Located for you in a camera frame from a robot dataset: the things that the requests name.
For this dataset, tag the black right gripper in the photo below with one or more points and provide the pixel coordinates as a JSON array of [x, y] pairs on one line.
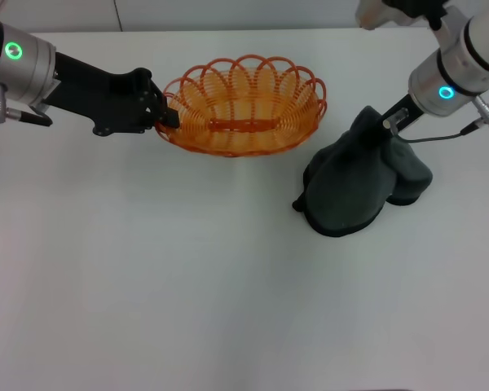
[[409, 108]]

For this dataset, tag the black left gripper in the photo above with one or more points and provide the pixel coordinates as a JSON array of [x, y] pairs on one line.
[[106, 106]]

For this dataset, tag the orange plastic woven basket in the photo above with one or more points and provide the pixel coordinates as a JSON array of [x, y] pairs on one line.
[[244, 102]]

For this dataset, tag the dark grey towel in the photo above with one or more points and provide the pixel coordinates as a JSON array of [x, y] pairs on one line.
[[346, 183]]

